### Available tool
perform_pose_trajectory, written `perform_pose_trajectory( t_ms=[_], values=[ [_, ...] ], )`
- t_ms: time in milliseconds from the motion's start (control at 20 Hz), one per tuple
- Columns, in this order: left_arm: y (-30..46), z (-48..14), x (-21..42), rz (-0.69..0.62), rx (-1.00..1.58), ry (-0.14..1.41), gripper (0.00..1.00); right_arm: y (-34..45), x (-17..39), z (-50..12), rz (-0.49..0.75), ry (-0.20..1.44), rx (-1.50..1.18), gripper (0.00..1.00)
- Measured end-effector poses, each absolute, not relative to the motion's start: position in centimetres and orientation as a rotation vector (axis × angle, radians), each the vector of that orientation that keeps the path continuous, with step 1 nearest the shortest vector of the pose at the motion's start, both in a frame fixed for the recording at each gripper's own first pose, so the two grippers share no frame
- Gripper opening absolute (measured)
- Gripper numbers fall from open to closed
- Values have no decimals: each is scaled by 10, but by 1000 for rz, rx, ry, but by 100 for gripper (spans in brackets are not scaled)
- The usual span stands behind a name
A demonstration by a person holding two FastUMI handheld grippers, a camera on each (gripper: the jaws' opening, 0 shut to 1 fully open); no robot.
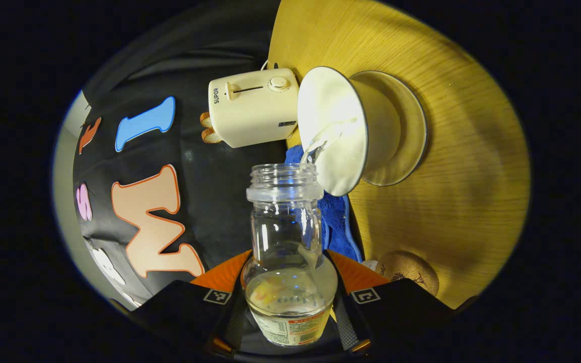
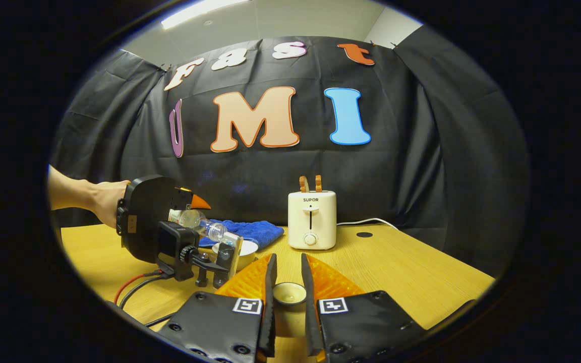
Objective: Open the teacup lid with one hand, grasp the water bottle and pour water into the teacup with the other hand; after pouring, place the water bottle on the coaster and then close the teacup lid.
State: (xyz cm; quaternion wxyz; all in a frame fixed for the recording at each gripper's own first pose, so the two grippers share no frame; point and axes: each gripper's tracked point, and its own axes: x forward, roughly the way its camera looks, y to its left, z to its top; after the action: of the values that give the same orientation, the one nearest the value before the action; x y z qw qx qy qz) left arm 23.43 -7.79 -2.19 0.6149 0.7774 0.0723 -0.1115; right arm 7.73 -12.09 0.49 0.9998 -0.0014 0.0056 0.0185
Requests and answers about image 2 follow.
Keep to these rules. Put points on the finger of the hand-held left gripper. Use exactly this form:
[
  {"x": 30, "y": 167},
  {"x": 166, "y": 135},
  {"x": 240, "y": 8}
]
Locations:
[{"x": 198, "y": 202}]

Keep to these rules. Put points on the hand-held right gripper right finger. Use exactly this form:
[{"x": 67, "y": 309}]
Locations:
[{"x": 308, "y": 302}]

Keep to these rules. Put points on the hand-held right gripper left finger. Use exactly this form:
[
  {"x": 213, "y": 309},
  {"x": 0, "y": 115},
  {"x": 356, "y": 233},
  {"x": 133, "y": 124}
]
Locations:
[{"x": 269, "y": 302}]

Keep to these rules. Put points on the clear plastic water bottle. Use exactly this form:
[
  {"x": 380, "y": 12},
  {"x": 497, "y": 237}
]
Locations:
[{"x": 197, "y": 222}]

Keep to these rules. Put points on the cream teacup lid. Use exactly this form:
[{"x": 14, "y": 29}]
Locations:
[{"x": 289, "y": 293}]

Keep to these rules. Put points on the cream ceramic teacup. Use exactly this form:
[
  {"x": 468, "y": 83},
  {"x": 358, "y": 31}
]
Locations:
[{"x": 247, "y": 250}]

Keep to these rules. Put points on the blue towel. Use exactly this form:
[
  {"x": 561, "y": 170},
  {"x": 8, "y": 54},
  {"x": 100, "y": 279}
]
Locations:
[{"x": 255, "y": 232}]

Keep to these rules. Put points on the white toaster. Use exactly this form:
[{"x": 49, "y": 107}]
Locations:
[{"x": 312, "y": 222}]

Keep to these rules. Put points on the black backdrop cloth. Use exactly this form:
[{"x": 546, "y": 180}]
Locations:
[{"x": 396, "y": 166}]

